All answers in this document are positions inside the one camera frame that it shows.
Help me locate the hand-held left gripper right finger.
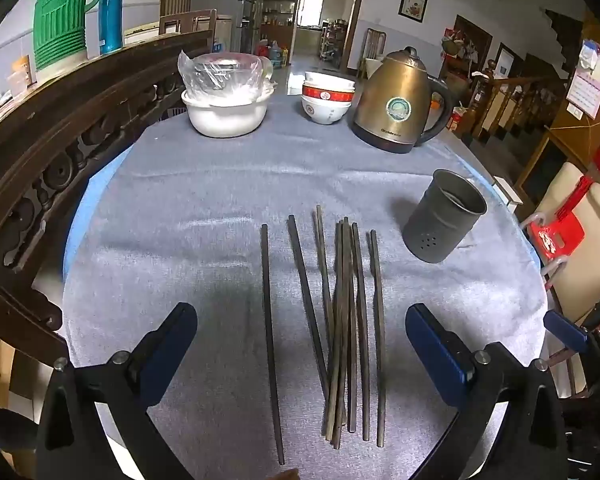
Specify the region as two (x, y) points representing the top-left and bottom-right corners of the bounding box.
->
(405, 302), (569, 480)

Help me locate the carved dark wooden bench back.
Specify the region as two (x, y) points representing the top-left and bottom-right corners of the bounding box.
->
(0, 30), (217, 363)

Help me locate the beige chair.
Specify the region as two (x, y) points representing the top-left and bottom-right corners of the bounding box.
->
(517, 160), (600, 401)

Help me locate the grey tablecloth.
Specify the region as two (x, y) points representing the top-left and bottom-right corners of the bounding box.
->
(62, 94), (549, 480)

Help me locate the red rimmed white bowl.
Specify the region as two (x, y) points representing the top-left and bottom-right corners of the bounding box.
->
(301, 84), (355, 104)

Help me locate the bundle of dark chopsticks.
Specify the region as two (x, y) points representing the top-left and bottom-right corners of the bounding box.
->
(314, 204), (371, 450)

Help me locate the white ceramic basin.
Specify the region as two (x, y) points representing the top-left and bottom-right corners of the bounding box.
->
(181, 87), (274, 139)

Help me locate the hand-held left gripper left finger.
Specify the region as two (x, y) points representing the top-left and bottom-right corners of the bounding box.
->
(35, 302), (199, 480)

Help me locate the metal rack trolley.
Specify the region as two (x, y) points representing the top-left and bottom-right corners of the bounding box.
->
(321, 19), (352, 62)

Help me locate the blue table cover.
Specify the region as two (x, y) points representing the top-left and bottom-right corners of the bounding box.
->
(62, 147), (133, 273)

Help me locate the wall calendar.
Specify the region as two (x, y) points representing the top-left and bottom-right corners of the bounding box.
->
(564, 38), (600, 120)

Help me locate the plain white bowl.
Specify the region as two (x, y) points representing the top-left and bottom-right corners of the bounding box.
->
(303, 71), (356, 92)

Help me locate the wooden chair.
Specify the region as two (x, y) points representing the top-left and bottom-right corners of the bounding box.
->
(364, 27), (387, 79)

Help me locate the grey refrigerator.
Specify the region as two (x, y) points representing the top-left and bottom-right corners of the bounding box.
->
(190, 0), (262, 56)

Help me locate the white bowl with red emblem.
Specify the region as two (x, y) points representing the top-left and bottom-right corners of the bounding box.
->
(300, 96), (354, 126)

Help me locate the red plastic stool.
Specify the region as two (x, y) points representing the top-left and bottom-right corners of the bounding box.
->
(526, 209), (587, 267)

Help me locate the shelf with goods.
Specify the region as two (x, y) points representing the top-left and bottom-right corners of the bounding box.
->
(260, 0), (302, 43)

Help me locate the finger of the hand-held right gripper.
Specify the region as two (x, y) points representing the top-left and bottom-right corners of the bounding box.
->
(544, 310), (600, 361)

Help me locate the green thermos jug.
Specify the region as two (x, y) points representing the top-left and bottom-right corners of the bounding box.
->
(33, 0), (109, 84)

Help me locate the small white stool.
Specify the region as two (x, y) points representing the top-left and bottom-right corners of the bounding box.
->
(491, 176), (524, 207)

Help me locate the gold electric kettle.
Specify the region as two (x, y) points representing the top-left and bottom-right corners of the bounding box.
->
(350, 47), (455, 155)

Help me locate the grey metal chopstick holder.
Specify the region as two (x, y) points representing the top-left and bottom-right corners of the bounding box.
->
(401, 169), (488, 265)

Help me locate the blue thermos bottle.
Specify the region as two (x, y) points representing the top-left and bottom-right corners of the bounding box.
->
(99, 0), (127, 56)

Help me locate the framed wall picture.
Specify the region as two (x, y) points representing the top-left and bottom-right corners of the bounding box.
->
(398, 0), (428, 24)

